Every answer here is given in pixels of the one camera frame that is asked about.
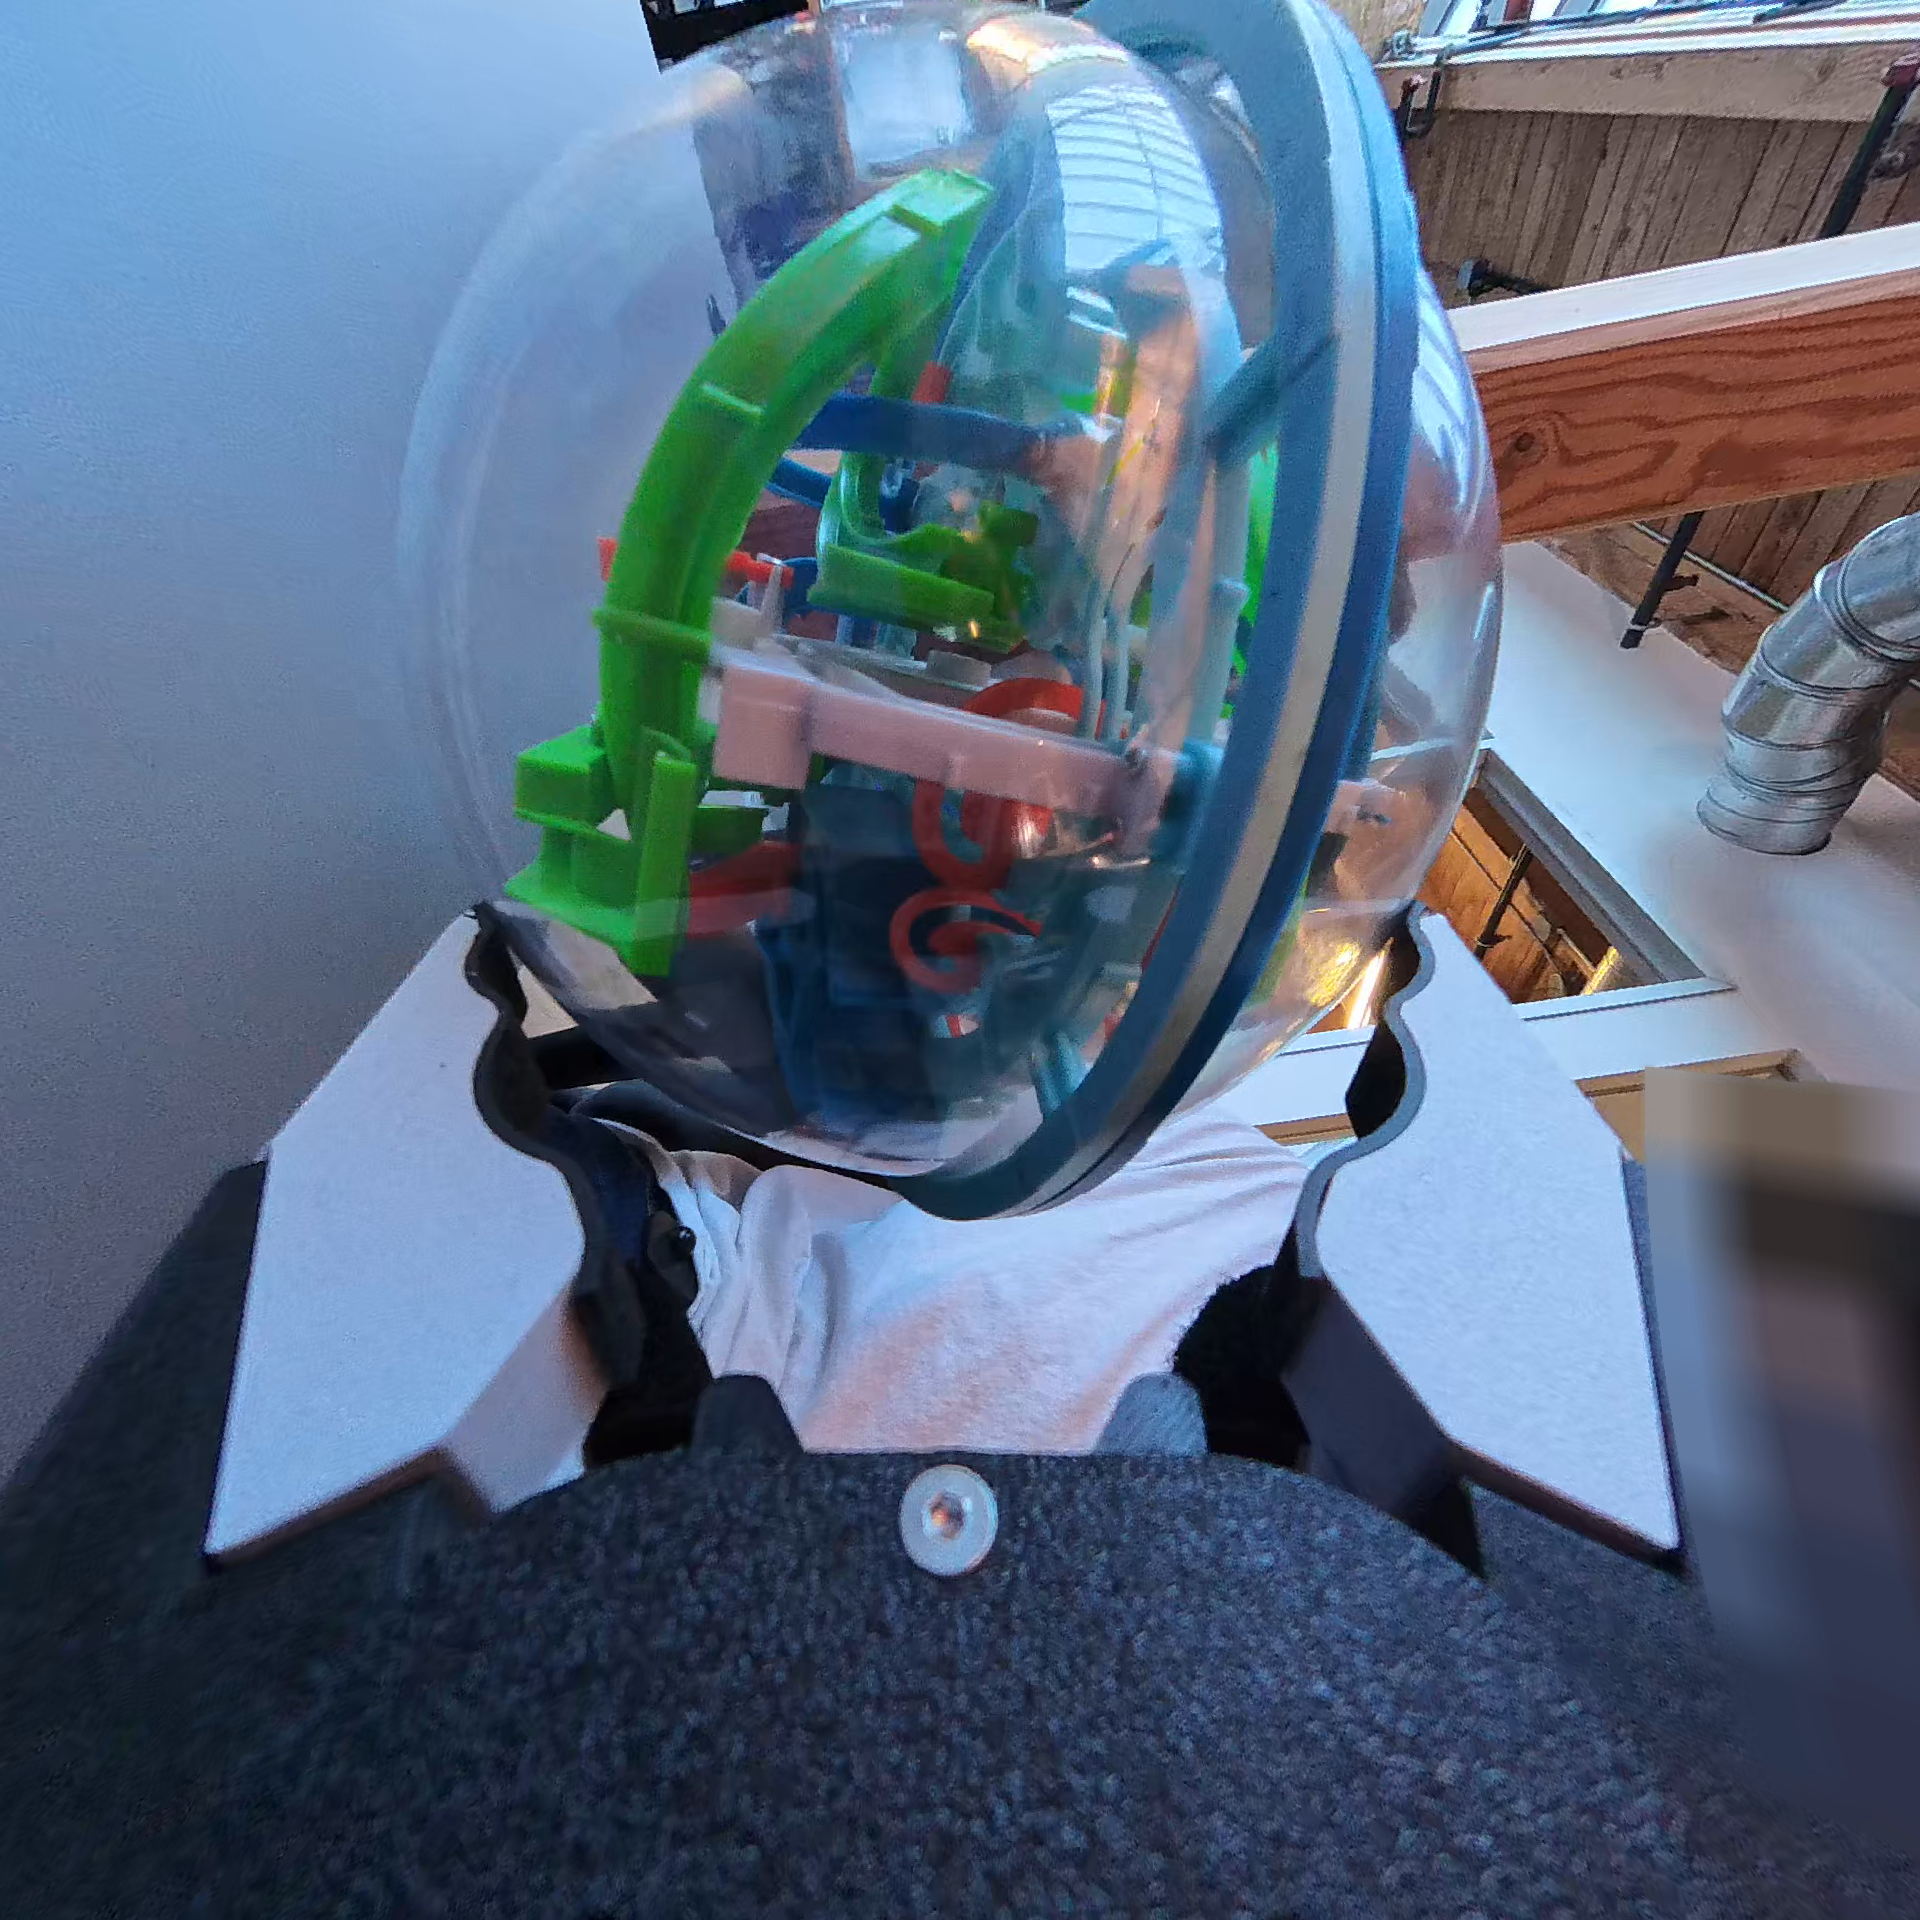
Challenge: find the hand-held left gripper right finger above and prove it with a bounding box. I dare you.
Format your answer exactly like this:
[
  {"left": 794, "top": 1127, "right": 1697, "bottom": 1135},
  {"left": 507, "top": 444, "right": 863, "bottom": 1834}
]
[{"left": 1281, "top": 905, "right": 1680, "bottom": 1562}]

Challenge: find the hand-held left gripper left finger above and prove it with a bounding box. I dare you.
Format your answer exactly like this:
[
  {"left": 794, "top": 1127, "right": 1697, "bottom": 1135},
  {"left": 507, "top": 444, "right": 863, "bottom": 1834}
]
[{"left": 201, "top": 900, "right": 660, "bottom": 1566}]

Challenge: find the clear plastic maze ball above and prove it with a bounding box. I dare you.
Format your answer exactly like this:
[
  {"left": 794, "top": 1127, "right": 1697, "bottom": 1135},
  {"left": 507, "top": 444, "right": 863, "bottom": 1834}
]
[{"left": 395, "top": 0, "right": 1505, "bottom": 1223}]

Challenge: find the person's white t-shirt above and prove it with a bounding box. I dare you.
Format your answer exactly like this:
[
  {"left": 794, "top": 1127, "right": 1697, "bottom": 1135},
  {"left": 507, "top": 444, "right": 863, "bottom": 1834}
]
[{"left": 645, "top": 1112, "right": 1324, "bottom": 1458}]

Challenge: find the wooden ceiling beam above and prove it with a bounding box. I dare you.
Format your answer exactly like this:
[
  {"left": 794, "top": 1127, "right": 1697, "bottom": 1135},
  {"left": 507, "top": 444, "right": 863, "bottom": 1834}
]
[{"left": 1458, "top": 225, "right": 1920, "bottom": 545}]

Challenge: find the silver elbow duct pipe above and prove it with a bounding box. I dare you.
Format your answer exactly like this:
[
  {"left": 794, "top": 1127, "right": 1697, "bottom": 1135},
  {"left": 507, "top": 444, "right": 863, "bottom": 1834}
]
[{"left": 1694, "top": 517, "right": 1920, "bottom": 862}]

